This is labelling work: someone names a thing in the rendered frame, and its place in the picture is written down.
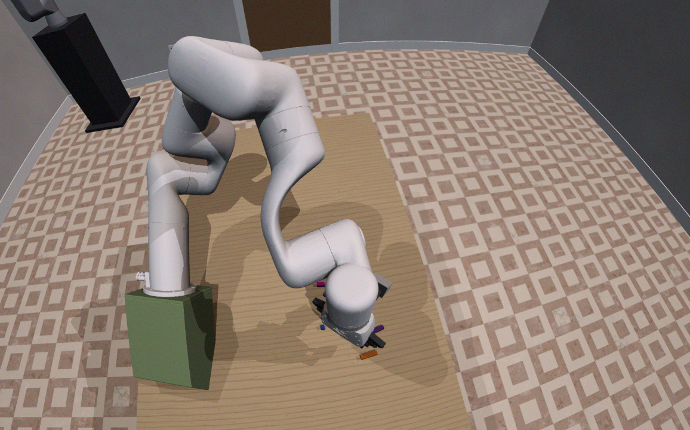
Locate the orange rod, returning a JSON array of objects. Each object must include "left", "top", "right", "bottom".
[{"left": 360, "top": 351, "right": 378, "bottom": 360}]

